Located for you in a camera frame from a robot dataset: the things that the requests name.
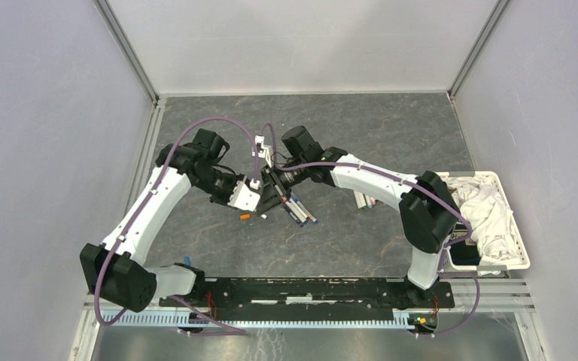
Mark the slotted cable duct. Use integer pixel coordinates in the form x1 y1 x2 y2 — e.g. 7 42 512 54
114 309 414 331

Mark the red capped marker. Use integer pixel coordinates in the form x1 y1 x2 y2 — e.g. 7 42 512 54
291 193 318 224

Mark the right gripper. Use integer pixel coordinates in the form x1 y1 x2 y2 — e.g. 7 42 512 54
257 157 308 216

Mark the white plastic basket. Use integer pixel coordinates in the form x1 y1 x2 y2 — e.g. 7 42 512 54
439 171 531 275

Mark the white cloth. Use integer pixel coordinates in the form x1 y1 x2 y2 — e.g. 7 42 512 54
446 175 523 265

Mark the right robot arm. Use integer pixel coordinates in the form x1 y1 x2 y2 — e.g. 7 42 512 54
253 126 468 307

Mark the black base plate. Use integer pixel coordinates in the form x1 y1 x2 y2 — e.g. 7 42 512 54
183 277 455 322

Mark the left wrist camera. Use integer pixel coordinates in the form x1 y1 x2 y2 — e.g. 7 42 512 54
227 180 261 212

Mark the purple cable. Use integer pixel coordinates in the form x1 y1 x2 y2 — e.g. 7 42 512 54
92 116 261 338
259 122 482 340

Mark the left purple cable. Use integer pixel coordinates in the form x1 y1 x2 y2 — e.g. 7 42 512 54
92 116 261 338

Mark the blue capped marker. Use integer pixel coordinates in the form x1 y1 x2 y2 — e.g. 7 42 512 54
285 198 308 225

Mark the dark purple pen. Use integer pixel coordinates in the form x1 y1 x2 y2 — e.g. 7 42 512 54
281 203 304 228

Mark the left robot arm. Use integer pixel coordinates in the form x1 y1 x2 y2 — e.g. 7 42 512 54
80 129 244 313

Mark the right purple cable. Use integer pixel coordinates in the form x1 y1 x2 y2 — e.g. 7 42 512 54
259 122 482 340

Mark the green capped marker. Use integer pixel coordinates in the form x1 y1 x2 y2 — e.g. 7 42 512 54
354 192 368 209

